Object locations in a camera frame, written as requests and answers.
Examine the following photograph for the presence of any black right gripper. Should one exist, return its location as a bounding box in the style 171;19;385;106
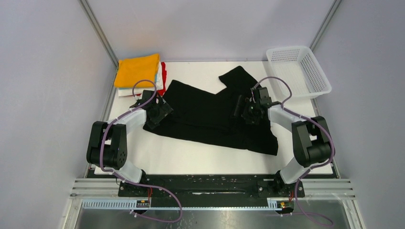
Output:
230;95;260;125

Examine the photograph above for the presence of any black t shirt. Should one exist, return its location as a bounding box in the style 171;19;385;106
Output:
143;66;278;156

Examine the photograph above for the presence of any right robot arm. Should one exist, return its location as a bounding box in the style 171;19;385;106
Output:
234;87;334;197

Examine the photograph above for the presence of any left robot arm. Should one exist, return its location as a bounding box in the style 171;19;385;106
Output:
86;90;173;196

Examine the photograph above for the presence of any folded red t shirt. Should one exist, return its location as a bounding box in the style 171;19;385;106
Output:
155;62;167;96

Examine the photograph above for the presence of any folded white t shirt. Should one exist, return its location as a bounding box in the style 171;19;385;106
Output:
117;63;164;97

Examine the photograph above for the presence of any folded orange t shirt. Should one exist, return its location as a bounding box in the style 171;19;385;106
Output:
114;53;160;88

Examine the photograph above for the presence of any white plastic basket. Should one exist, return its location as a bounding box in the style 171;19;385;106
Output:
266;46;332;99

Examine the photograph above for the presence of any right controller box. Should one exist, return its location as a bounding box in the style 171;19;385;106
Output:
277;201;291;209

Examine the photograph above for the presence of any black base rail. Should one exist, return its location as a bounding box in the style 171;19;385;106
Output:
113;174;309;208

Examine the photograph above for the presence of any slotted cable duct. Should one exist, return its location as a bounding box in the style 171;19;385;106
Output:
81;197;286;212

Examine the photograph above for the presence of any left aluminium frame post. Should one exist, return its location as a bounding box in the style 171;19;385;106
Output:
78;0;118;68

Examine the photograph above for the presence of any aluminium frame post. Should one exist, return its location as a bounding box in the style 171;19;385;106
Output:
309;0;343;52
78;0;118;68

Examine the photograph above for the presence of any right aluminium frame post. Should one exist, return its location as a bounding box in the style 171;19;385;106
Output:
309;0;343;52

